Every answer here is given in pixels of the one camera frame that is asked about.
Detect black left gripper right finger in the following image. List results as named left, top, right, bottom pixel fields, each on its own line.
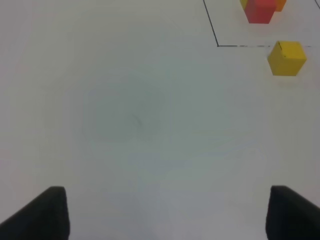
left=265, top=185, right=320, bottom=240

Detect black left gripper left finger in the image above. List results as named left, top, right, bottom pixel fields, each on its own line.
left=0, top=186, right=71, bottom=240

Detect red template block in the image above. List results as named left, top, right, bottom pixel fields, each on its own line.
left=244, top=0, right=277, bottom=24

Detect orange template block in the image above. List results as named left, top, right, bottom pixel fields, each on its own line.
left=275, top=0, right=287, bottom=12

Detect yellow template block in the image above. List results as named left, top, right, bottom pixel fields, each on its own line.
left=239, top=0, right=248, bottom=11

